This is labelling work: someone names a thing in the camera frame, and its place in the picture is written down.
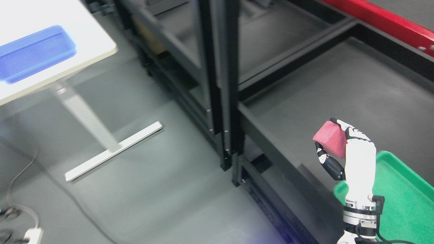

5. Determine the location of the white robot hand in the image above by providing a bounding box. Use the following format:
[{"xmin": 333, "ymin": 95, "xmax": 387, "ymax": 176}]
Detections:
[{"xmin": 315, "ymin": 118, "xmax": 376, "ymax": 207}]

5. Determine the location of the pink block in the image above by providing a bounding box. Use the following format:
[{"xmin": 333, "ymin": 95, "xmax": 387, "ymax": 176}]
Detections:
[{"xmin": 313, "ymin": 120, "xmax": 347, "ymax": 159}]

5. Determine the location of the green tray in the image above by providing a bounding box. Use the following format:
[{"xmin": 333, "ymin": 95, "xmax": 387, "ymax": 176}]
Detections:
[{"xmin": 334, "ymin": 151, "xmax": 433, "ymax": 244}]

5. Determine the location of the black right shelf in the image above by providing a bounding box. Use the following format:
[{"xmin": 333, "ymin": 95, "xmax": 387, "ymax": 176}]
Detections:
[{"xmin": 216, "ymin": 0, "xmax": 433, "ymax": 244}]

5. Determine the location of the black shelf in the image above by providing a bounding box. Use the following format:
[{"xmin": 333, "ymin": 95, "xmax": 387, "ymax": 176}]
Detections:
[
  {"xmin": 216, "ymin": 0, "xmax": 433, "ymax": 244},
  {"xmin": 83, "ymin": 0, "xmax": 232, "ymax": 170}
]

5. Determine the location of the black left shelf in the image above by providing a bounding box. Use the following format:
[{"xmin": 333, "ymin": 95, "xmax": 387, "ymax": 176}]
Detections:
[{"xmin": 83, "ymin": 0, "xmax": 232, "ymax": 170}]

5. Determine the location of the blue tray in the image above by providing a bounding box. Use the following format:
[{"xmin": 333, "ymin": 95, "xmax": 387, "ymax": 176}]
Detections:
[{"xmin": 0, "ymin": 25, "xmax": 77, "ymax": 84}]

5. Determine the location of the red metal beam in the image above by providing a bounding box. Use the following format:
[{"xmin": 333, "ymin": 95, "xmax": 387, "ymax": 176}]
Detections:
[{"xmin": 324, "ymin": 0, "xmax": 434, "ymax": 57}]

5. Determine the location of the white power strip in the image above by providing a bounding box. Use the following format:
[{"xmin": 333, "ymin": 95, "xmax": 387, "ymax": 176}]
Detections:
[{"xmin": 23, "ymin": 227, "xmax": 44, "ymax": 244}]

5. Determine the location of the white table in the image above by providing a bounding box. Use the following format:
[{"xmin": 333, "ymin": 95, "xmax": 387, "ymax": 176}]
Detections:
[{"xmin": 1, "ymin": 0, "xmax": 163, "ymax": 182}]

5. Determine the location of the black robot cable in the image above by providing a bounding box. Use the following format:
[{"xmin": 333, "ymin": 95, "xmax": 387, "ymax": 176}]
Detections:
[{"xmin": 354, "ymin": 195, "xmax": 417, "ymax": 244}]

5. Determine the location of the black floor cable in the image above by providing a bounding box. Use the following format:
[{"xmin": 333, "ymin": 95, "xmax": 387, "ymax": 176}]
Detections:
[{"xmin": 0, "ymin": 146, "xmax": 119, "ymax": 244}]

